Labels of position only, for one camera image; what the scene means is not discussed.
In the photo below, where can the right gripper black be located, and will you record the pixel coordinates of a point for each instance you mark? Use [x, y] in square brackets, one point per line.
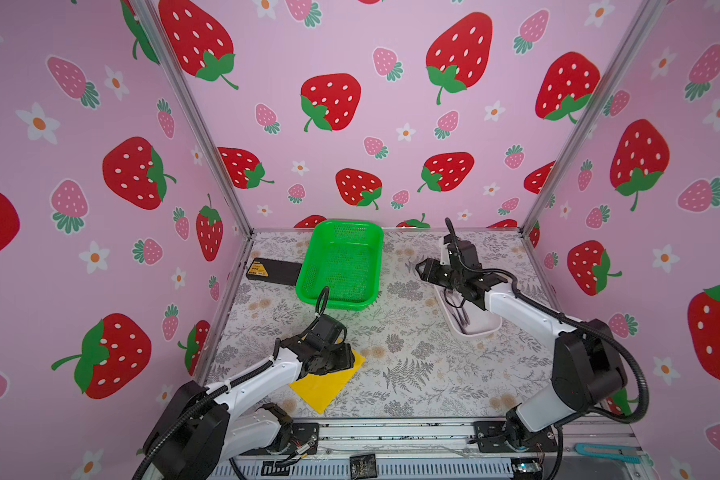
[429, 270]

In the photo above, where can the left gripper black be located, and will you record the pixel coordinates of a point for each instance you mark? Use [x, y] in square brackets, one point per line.
[346, 357]

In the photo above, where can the yellow paper napkin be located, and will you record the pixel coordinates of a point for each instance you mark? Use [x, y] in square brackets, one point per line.
[318, 392]

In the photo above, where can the green plastic basket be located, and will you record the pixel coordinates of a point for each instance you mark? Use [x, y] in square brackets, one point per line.
[345, 257]

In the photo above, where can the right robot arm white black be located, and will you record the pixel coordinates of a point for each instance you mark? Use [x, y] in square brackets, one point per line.
[589, 364]

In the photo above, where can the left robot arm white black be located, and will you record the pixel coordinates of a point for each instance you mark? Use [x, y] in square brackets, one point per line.
[205, 425]

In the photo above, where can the white plastic tray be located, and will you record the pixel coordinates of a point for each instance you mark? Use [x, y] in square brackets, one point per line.
[482, 323]

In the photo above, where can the black box yellow label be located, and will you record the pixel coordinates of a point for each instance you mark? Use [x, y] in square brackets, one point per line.
[274, 271]

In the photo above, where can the small black circuit board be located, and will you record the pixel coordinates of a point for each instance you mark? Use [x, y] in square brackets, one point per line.
[363, 467]

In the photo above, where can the teal utility knife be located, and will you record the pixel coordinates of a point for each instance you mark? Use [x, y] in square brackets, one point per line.
[623, 454]

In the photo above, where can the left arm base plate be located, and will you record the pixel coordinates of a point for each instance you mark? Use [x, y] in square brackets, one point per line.
[290, 439]

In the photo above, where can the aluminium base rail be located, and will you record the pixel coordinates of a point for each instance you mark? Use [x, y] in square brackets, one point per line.
[438, 448]

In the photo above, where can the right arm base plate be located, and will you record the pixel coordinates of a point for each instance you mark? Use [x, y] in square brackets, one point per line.
[498, 437]

